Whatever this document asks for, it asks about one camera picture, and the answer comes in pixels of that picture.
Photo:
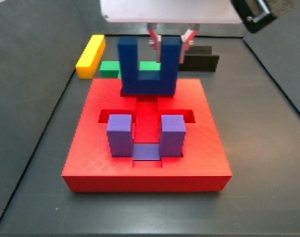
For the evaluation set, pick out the blue U-shaped block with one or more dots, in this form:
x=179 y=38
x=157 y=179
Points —
x=149 y=82

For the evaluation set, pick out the green U-shaped block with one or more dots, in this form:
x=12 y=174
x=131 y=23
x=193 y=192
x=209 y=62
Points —
x=110 y=68

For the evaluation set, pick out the purple U-shaped block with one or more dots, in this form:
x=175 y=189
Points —
x=171 y=141

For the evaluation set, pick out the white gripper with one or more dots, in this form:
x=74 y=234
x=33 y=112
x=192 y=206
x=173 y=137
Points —
x=171 y=11

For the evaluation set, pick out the red slotted board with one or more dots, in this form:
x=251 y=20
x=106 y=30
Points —
x=93 y=171

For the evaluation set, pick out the yellow rectangular bar block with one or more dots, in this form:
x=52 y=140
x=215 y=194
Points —
x=89 y=60

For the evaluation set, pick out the black block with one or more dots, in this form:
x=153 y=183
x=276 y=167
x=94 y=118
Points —
x=200 y=60

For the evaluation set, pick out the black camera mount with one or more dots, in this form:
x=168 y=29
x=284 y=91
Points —
x=259 y=13

